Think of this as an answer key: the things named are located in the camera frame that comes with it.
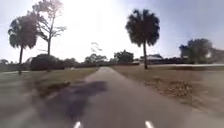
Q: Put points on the row of distant trees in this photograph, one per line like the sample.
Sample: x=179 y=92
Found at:
x=100 y=59

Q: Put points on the grey paved path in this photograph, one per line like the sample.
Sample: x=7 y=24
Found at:
x=116 y=100

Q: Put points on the low building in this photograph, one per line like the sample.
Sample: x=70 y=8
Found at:
x=150 y=58

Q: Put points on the palm tree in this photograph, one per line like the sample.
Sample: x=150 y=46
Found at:
x=143 y=28
x=22 y=33

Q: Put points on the dry grass ground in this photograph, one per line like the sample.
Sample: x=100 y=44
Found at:
x=40 y=78
x=173 y=80

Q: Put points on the dark round bush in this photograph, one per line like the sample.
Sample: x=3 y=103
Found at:
x=43 y=62

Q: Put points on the robot's own part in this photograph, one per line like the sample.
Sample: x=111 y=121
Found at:
x=77 y=125
x=149 y=124

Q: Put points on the bare branched tree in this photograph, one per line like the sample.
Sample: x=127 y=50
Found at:
x=49 y=30

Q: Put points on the pale road strip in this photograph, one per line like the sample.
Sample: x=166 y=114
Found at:
x=200 y=65

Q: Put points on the large dark tree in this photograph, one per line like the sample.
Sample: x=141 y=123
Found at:
x=199 y=50

